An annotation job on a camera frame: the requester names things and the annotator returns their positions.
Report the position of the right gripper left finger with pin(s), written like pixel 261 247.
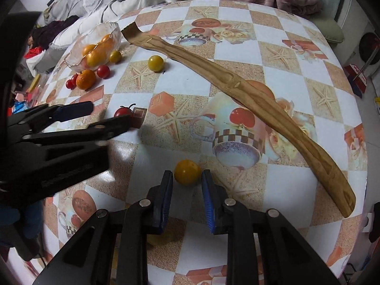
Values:
pixel 88 255

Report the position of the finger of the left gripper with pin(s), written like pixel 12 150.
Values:
pixel 38 118
pixel 99 131

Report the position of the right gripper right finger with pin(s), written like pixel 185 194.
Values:
pixel 263 247

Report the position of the red cherry tomato pair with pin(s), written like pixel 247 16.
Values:
pixel 72 83

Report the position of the small orange mandarin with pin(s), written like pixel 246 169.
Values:
pixel 86 79

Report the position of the clear glass fruit bowl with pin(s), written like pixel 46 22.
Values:
pixel 93 49

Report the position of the yellow tomato near scratcher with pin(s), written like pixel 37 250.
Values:
pixel 156 63

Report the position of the long wooden back scratcher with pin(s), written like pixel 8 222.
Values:
pixel 265 108

